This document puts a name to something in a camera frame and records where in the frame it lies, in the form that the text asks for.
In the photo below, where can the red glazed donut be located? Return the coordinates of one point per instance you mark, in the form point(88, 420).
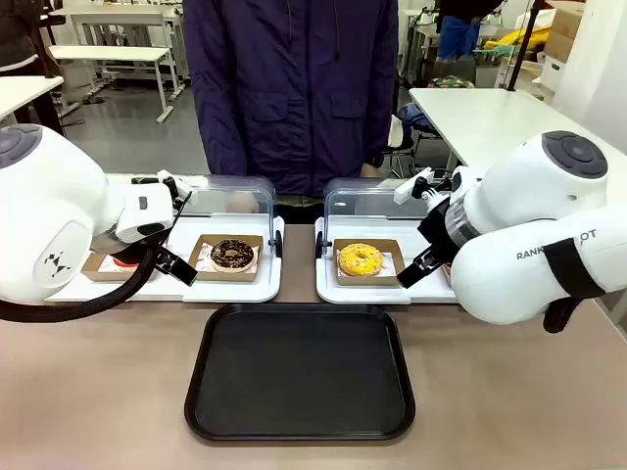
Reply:
point(125, 264)

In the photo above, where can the office chair with blue cloth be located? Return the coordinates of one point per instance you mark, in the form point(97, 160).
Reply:
point(414, 122)

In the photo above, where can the brown cardboard donut box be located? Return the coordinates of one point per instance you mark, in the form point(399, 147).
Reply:
point(100, 271)
point(230, 277)
point(367, 281)

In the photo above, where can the white display case base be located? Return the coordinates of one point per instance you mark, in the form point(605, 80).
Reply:
point(362, 293)
point(235, 289)

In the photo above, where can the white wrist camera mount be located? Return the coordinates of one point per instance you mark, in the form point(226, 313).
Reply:
point(409, 188)
point(147, 210)

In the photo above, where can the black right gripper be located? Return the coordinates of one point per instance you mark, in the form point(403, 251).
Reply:
point(438, 227)

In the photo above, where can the white desk with dark leg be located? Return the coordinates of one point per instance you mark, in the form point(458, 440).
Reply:
point(24, 90)

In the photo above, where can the bystander in blue clothes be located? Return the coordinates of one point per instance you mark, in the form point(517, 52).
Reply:
point(458, 34)

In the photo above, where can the person's right forearm navy sleeve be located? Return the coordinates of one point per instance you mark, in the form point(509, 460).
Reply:
point(220, 137)

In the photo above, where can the yellow cloth bundle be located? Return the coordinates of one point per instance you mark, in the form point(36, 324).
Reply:
point(519, 38)

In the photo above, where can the yellow glazed donut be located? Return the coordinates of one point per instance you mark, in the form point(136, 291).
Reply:
point(350, 262)

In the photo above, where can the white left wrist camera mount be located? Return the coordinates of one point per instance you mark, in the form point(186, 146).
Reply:
point(147, 210)

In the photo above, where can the chocolate sprinkled donut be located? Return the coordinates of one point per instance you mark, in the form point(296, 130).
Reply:
point(221, 257)

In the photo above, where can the black metal pole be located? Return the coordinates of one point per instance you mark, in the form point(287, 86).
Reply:
point(525, 44)

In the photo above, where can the black plastic serving tray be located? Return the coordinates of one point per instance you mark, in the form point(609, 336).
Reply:
point(300, 372)

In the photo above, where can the brown cardboard storage box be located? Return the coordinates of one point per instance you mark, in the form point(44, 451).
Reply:
point(563, 32)

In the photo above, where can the person's right hand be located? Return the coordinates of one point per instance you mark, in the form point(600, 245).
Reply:
point(244, 202)

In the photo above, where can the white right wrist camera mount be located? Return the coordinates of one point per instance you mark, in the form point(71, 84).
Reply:
point(409, 188)

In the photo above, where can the person's left forearm navy sleeve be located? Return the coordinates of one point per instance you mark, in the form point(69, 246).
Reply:
point(383, 122)

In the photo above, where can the large white table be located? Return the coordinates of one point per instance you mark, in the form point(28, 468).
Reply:
point(470, 122)

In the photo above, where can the white cardboard storage box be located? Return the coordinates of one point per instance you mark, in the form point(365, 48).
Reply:
point(553, 73)

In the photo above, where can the person's navy jacket torso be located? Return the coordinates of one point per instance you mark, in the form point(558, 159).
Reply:
point(294, 88)

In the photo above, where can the person's left hand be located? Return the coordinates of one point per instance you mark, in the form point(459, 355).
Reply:
point(370, 170)

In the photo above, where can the clear display case lid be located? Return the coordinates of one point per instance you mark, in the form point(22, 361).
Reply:
point(352, 196)
point(255, 196)

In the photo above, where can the white frame workbench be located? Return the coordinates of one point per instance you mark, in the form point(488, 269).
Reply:
point(117, 14)

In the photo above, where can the camouflage pattern bag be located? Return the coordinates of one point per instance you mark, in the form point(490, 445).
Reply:
point(451, 82)

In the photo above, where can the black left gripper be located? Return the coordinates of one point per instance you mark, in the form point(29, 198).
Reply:
point(131, 249)

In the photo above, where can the bystander in dark coat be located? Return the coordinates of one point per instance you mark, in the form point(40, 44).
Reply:
point(19, 34)

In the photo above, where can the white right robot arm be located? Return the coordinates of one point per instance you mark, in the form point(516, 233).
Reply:
point(529, 230)

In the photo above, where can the white workshop table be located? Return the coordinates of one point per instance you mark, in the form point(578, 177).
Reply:
point(112, 54)

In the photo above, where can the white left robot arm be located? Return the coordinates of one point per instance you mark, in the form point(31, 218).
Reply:
point(49, 210)

